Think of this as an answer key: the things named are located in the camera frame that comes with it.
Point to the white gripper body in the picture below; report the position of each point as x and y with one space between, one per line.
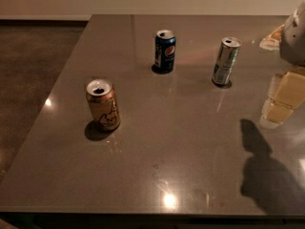
294 40

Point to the blue pepsi can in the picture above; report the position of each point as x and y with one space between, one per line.
164 51

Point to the silver redbull can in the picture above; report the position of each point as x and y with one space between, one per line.
225 61

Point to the orange la croix can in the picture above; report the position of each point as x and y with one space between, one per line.
101 97

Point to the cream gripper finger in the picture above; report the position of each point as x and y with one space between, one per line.
286 93
272 41

